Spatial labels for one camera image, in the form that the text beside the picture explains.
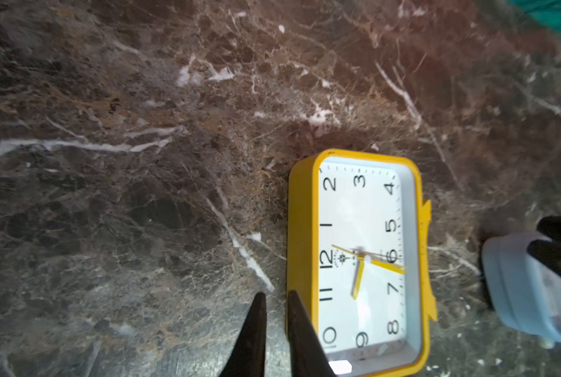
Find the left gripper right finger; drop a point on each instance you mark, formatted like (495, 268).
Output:
(307, 355)

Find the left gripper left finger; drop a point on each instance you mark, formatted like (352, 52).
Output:
(249, 352)

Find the yellow rectangular alarm clock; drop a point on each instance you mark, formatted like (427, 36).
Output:
(358, 257)

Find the light blue small alarm clock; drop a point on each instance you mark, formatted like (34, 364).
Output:
(525, 293)

